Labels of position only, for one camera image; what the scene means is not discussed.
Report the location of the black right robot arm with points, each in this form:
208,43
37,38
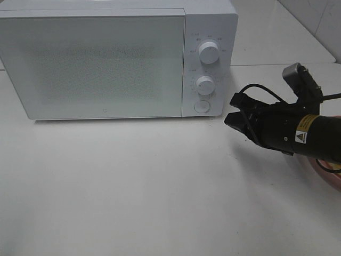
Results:
298,108

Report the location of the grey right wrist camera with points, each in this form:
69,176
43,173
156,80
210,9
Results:
302,83

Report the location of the white microwave door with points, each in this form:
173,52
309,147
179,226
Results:
95,67

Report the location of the upper white control knob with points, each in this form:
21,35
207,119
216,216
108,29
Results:
209,51

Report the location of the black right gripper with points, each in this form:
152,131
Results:
268,129

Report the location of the round door release button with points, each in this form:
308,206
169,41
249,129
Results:
202,106

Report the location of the pink round plate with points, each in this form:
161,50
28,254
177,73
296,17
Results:
319,173

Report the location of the lower white timer knob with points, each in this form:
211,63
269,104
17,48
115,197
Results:
205,85

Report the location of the white microwave oven body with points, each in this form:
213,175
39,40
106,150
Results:
203,20

